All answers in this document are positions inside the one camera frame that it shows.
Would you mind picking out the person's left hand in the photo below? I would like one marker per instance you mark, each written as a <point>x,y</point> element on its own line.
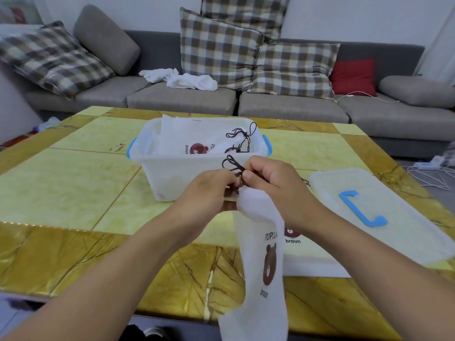
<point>202,191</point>

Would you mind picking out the person's right hand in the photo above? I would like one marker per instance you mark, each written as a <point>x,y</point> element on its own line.
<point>280,188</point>

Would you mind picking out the person's left fingers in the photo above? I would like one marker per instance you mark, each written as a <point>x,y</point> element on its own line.
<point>227,182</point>

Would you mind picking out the person's right fingers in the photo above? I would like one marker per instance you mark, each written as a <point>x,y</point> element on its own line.
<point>257,168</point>

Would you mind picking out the person's left forearm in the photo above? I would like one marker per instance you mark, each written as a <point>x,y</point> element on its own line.
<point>106,276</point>

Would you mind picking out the person's right forearm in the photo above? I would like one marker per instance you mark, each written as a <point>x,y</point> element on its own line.
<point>369,269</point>

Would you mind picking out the clear storage box blue latches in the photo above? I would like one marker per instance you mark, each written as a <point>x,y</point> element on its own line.
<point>167,173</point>

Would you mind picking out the grey fabric sofa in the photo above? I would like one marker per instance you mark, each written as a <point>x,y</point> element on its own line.
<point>288,110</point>

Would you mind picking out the white crumpled cloth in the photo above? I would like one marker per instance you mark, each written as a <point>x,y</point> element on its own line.
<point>158,75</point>
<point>193,82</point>

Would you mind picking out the brown plaid cushion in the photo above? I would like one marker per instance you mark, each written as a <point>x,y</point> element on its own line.
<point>217,49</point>
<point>53,56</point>
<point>295,69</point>
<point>248,12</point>

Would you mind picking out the red cushion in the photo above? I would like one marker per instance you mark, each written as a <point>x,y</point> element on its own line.
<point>353,77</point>

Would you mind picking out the grey bolster cushion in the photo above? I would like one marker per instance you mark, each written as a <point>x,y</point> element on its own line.
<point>416,90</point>
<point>106,39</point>

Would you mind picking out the clear plastic bag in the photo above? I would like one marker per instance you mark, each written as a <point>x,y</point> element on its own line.
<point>48,123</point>

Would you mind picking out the white curtain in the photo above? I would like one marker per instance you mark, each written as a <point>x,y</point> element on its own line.
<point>439,39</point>

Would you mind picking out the framed wall picture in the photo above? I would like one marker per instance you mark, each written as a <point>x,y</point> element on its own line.
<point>17,8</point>

